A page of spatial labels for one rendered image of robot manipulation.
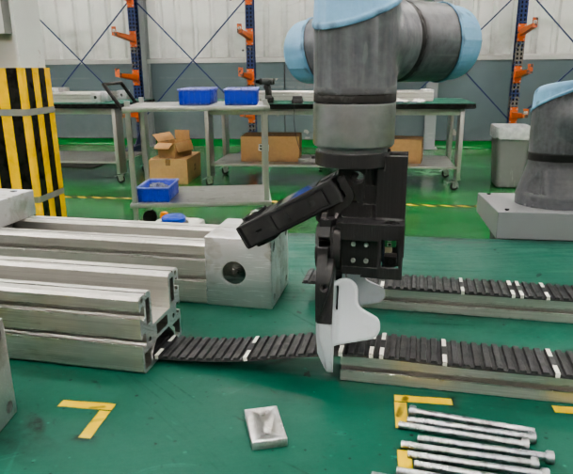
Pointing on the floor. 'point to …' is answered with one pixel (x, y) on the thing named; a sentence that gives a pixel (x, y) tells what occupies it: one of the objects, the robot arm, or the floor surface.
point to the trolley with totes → (192, 197)
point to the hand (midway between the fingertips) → (328, 341)
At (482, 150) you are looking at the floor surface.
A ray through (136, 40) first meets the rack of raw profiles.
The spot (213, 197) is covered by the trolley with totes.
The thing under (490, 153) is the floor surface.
